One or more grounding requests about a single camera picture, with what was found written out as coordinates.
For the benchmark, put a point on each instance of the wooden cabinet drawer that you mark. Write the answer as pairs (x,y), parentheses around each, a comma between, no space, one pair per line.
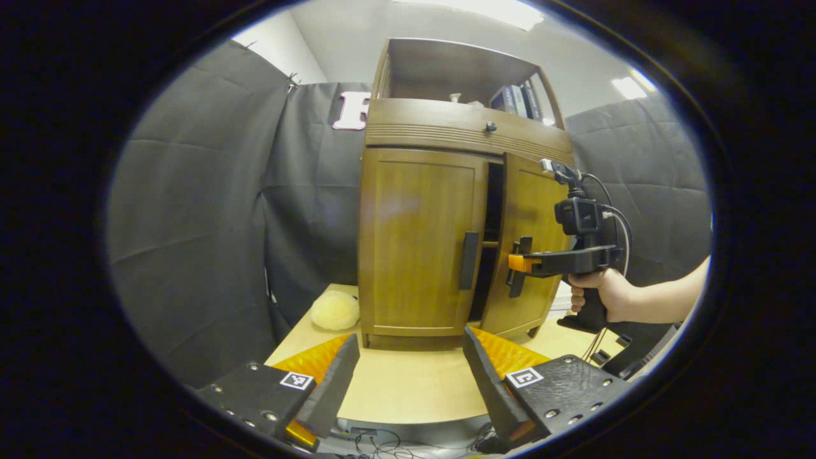
(433,118)

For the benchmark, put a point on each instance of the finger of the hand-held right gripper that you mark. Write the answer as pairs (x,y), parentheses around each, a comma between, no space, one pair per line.
(519,262)

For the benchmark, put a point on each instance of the wooden double-door shoe cabinet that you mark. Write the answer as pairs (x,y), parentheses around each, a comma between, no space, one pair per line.
(440,70)

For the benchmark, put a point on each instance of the yellow round plush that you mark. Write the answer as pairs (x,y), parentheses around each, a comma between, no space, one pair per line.
(335,310)

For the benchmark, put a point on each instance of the small ceiling light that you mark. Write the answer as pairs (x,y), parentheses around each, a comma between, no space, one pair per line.
(628,87)

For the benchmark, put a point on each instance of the black backdrop cloth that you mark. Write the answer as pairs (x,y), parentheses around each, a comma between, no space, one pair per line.
(191,223)

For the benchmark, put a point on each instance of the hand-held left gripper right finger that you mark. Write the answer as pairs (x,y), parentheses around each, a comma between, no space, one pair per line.
(488,382)

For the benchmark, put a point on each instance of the light grey book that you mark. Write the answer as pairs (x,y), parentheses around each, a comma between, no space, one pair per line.
(519,101)

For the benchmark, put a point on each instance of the dark grey book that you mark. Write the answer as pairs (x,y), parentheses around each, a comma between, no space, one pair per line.
(532,103)

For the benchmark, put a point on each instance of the wooden cabinet door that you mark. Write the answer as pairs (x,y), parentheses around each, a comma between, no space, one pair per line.
(414,242)
(532,210)

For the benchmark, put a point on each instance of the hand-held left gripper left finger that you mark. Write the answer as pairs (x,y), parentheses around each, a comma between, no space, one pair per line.
(335,389)

